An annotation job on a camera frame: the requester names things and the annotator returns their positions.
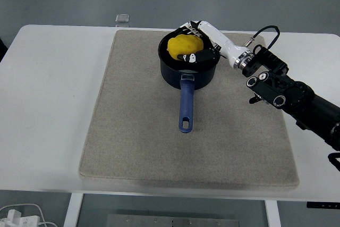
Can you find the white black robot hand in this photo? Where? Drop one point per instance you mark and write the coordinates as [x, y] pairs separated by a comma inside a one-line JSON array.
[[225, 45]]

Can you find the small clear square box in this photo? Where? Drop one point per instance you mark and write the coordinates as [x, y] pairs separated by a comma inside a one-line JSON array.
[[122, 18]]

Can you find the beige fabric mat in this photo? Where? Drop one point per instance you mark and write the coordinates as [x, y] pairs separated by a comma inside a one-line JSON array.
[[148, 144]]

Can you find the white table leg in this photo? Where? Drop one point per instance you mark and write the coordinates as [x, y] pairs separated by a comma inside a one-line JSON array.
[[273, 215], [72, 211]]

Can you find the grey metal plate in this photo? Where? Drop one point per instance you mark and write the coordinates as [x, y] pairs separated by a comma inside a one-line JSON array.
[[172, 221]]

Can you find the black table control panel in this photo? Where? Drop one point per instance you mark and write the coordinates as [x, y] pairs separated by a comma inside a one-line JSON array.
[[322, 205]]

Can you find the dark object beside table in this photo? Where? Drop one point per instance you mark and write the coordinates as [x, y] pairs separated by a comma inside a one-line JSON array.
[[2, 50]]

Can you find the white power strip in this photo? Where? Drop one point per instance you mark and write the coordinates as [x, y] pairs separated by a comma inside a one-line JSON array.
[[18, 220]]

